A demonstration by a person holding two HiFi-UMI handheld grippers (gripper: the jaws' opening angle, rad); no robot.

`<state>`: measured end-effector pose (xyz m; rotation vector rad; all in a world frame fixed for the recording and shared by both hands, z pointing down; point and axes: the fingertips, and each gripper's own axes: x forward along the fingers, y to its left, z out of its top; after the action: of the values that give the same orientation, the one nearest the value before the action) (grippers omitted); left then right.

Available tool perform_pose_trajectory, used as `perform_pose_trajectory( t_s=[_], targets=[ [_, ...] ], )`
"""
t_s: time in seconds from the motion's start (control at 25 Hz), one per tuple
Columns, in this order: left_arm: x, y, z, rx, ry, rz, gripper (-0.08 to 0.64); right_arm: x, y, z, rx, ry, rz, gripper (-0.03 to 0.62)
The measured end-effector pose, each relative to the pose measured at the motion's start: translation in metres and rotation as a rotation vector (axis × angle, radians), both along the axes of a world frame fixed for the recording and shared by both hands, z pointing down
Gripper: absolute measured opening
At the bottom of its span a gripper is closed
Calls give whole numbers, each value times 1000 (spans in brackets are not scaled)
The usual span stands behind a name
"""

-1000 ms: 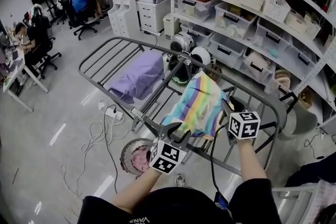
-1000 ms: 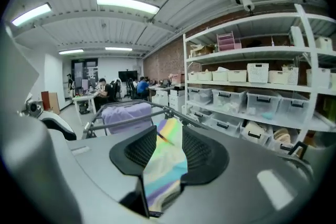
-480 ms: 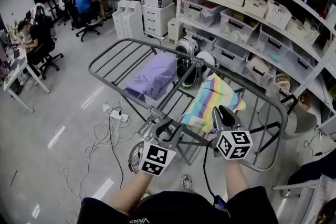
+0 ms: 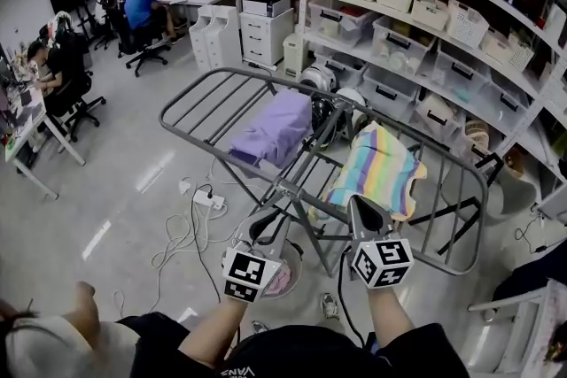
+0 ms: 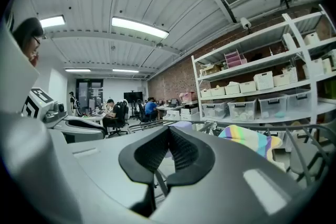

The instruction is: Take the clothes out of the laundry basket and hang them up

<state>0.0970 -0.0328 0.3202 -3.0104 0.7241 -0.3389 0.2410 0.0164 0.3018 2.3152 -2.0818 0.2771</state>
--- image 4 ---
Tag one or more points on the person's right shoe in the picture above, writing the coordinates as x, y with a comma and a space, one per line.
330, 306

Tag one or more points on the white power strip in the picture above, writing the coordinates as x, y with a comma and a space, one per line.
212, 202

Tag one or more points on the narrow white drawer tower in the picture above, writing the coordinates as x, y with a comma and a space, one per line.
199, 40
226, 35

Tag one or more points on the pink clothes garment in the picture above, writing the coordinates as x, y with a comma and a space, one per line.
281, 281

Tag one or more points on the person's left shoe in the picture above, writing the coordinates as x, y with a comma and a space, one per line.
259, 326

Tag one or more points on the white plug adapter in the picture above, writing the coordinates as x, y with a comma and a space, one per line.
184, 187

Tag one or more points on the grey chair with black legs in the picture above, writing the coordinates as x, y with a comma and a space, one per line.
514, 186

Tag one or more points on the white printer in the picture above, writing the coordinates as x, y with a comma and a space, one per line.
266, 4

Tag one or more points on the grey slatted laundry basket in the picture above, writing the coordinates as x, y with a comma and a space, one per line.
294, 261

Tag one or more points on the white chair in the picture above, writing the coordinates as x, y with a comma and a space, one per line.
522, 310

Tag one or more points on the black visor helmet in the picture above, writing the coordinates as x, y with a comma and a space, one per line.
321, 115

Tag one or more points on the black jacket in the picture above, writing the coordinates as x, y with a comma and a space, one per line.
531, 270

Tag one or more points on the purple t-shirt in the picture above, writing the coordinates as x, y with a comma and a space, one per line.
274, 128

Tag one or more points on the rainbow striped shirt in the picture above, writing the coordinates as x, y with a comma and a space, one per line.
376, 168

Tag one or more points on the woven straw basket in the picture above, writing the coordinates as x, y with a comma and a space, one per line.
476, 133

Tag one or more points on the black office chair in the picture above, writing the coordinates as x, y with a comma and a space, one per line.
128, 40
75, 97
102, 22

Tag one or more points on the white desk with metal legs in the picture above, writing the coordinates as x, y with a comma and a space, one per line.
26, 137

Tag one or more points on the person's shoe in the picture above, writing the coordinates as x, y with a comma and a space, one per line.
330, 306
259, 326

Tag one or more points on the white three-drawer cabinet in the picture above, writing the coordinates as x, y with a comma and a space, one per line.
266, 37

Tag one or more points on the grey metal drying rack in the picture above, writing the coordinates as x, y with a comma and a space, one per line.
288, 190

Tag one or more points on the person's left forearm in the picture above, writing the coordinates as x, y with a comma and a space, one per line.
212, 332

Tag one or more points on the person's black shirt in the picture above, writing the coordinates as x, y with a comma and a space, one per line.
310, 354

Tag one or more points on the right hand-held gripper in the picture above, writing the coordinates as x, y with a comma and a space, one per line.
383, 263

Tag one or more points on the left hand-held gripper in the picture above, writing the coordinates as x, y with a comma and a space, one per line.
248, 274

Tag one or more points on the patterned white helmet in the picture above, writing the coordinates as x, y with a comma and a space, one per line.
59, 24

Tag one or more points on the person's right forearm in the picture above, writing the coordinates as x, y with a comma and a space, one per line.
390, 314

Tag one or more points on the cream waste bin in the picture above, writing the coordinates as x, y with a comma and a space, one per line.
294, 55

